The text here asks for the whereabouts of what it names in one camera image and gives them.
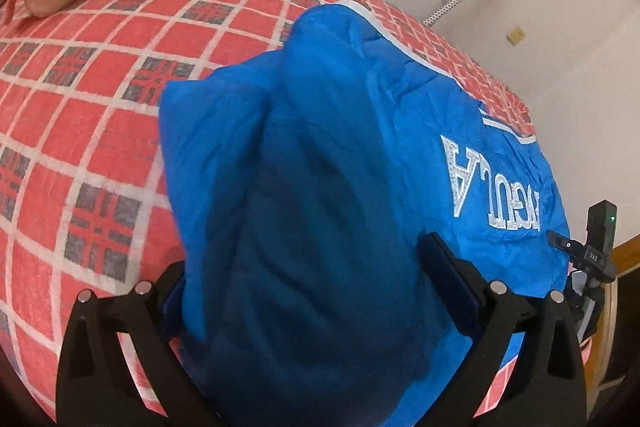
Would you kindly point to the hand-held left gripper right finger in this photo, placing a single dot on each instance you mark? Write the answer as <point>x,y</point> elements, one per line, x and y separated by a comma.
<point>452,287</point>

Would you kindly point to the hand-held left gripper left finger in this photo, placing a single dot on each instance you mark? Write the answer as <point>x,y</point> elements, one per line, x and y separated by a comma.
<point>171,304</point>

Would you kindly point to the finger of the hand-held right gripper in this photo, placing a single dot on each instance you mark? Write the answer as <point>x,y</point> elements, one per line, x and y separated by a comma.
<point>562,243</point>

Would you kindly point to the blue puffer jacket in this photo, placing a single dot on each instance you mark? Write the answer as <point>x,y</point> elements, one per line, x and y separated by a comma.
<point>325,207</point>

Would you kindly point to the red plaid bed blanket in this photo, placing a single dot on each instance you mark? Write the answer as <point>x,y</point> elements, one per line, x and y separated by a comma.
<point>90,132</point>

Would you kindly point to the wooden bed frame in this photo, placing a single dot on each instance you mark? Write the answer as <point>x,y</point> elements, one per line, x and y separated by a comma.
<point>611,332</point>

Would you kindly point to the yellow wall socket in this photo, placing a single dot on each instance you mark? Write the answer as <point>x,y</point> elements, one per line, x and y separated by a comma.
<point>516,35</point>

